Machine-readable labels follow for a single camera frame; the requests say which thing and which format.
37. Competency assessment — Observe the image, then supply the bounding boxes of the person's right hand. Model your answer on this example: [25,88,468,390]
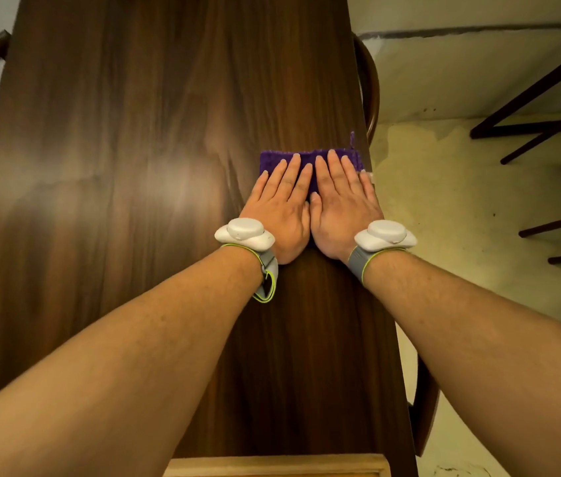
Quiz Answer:
[309,149,385,264]

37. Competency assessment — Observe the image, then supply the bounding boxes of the person's left hand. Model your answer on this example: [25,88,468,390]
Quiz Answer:
[239,153,313,266]

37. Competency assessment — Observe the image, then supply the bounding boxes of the purple cleaning cloth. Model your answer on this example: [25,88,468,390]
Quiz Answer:
[259,131,366,195]

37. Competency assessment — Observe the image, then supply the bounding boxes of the person's left forearm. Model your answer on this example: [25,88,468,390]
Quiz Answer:
[0,245,264,477]

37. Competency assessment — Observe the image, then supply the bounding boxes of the person's right forearm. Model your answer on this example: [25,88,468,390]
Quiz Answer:
[362,250,561,477]

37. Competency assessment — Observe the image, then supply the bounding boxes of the dark wooden chair legs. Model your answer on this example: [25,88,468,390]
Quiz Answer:
[469,34,561,167]
[518,208,561,266]

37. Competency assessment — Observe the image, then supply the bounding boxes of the light wooden board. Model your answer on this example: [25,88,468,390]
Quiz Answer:
[163,453,392,477]

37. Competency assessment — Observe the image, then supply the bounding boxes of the white wrist tracker grey strap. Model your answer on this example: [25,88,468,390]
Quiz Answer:
[347,220,418,286]
[214,218,279,304]

